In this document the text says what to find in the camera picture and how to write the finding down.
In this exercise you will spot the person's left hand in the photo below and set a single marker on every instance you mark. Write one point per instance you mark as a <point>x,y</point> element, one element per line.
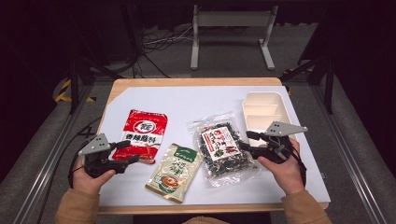
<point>88,182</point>

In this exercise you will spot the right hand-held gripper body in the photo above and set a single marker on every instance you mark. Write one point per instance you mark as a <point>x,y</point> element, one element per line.
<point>281,129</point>

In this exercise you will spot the clear packet of dried seaweed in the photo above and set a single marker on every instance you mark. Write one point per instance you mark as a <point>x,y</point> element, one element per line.
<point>221,149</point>

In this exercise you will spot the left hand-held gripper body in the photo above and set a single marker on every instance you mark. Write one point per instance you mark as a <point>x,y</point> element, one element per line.
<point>93,146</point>

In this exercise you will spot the white compartment box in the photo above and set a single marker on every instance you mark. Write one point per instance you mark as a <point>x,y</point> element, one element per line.
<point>264,109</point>

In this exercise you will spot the green and beige seasoning packet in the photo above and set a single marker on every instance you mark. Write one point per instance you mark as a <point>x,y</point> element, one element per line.
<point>176,174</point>

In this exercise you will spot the yellow and black tape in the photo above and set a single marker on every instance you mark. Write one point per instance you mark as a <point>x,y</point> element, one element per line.
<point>63,90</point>

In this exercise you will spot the white metal stand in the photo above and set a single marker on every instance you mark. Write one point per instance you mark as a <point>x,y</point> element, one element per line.
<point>233,18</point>

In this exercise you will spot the person's lap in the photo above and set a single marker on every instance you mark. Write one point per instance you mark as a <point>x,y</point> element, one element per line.
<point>205,221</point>

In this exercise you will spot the white paper sheet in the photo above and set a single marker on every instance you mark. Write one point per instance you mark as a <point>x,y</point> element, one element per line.
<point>186,102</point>

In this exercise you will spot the person's right hand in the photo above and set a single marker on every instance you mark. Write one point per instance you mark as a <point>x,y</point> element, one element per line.
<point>286,175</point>

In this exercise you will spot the red seasoning packet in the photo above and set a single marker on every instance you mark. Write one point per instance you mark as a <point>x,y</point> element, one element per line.
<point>144,133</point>

